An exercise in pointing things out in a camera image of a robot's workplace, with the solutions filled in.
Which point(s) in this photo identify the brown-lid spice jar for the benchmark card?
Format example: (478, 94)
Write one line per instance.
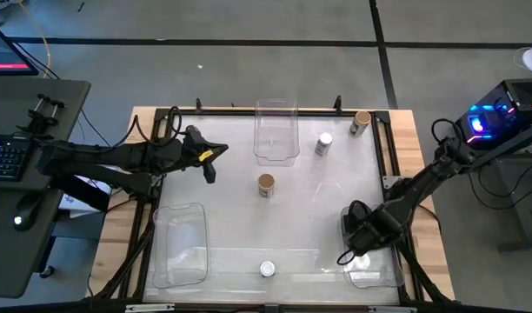
(266, 180)
(361, 118)

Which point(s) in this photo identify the black frame clip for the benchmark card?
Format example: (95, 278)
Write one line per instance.
(198, 105)
(337, 103)

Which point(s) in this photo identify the black clamp stand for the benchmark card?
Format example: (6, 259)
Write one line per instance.
(44, 108)

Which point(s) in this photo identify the black keyboard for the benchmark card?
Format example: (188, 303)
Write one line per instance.
(5, 156)

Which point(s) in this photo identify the black computer mouse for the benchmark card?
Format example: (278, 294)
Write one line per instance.
(27, 208)

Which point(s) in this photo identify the white pedestal stand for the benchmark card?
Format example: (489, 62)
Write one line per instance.
(531, 61)

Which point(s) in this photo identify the grey desk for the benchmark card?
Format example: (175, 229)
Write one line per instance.
(14, 261)

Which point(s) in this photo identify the white-lid glass spice jar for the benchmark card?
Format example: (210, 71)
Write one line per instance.
(267, 268)
(323, 140)

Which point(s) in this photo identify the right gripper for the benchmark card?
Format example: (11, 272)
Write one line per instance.
(361, 230)

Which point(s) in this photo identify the silver edge bracket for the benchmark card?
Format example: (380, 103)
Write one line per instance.
(392, 309)
(148, 308)

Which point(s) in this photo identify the computer monitor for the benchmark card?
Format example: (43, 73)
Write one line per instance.
(5, 52)

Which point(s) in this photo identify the white printed carton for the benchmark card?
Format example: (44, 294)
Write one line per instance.
(81, 208)

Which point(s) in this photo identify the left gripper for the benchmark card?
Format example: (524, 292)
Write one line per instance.
(181, 152)

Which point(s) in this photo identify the clear plastic bin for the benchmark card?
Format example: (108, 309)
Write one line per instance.
(277, 130)
(181, 252)
(379, 274)

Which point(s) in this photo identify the black aluminium table frame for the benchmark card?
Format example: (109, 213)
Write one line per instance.
(231, 113)

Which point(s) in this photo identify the black metal stand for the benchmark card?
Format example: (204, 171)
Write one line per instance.
(522, 208)

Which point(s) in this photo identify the computer tower with coloured lights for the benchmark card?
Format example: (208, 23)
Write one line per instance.
(522, 93)

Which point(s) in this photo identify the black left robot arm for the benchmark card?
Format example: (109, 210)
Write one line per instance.
(101, 158)

